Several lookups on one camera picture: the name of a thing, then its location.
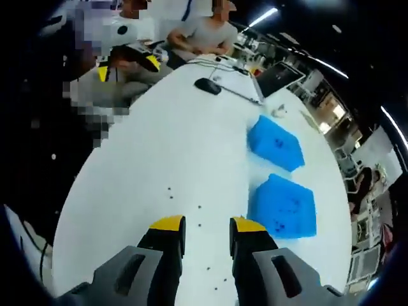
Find small white grey gadget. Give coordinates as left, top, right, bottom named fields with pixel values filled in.
left=270, top=104, right=289, bottom=118

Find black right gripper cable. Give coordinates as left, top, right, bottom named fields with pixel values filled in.
left=20, top=219, right=49, bottom=284

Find white laptop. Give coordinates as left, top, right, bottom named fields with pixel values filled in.
left=219, top=62, right=305, bottom=106

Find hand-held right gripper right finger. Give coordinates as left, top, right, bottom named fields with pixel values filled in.
left=229, top=216, right=344, bottom=306

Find person's left hand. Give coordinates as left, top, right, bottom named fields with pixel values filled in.
left=110, top=55, right=142, bottom=77

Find black computer mouse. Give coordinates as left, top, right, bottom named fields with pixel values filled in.
left=194, top=78, right=222, bottom=96

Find flat green yellow pad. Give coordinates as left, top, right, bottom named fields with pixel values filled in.
left=298, top=110, right=321, bottom=131

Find blue plastic bin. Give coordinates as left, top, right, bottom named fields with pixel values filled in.
left=247, top=173, right=317, bottom=240
left=247, top=115, right=305, bottom=173

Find unsorted small resistors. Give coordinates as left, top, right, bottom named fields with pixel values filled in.
left=165, top=186, right=230, bottom=293

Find white chest-worn device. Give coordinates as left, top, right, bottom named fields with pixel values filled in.
left=38, top=14, right=68, bottom=36

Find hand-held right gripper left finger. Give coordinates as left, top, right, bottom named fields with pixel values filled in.
left=60, top=215, right=186, bottom=306

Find white wall panel blue trim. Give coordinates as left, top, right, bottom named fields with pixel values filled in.
left=149, top=0, right=196, bottom=23

